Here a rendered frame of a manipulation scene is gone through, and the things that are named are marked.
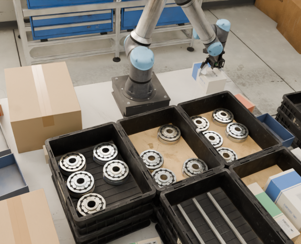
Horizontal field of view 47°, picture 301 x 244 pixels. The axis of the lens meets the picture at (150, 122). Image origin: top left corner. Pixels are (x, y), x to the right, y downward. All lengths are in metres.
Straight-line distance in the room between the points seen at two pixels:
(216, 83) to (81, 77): 1.59
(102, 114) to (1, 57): 2.01
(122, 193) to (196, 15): 0.85
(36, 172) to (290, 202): 1.05
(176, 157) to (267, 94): 2.08
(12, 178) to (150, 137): 0.62
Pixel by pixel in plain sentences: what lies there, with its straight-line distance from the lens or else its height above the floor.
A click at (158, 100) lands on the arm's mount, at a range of 1.81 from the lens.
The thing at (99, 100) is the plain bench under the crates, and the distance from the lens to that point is 1.94.
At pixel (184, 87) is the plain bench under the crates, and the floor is 0.70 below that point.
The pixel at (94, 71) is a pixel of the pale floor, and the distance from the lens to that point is 3.37.
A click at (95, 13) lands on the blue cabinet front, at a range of 3.23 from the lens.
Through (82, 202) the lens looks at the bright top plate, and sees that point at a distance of 1.30.
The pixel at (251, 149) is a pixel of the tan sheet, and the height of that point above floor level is 0.83.
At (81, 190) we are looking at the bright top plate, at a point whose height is 0.86.
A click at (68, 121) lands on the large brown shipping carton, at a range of 1.61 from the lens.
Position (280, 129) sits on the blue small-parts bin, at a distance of 1.92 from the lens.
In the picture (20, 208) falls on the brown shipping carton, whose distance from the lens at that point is 1.33.
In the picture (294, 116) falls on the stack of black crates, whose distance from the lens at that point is 2.40.
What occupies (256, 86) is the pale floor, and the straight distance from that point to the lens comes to 3.51.
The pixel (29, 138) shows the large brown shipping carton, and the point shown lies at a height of 0.79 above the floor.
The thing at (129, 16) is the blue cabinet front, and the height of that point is 0.46.
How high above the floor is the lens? 1.94
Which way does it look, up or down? 43 degrees down
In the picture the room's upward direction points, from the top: 6 degrees clockwise
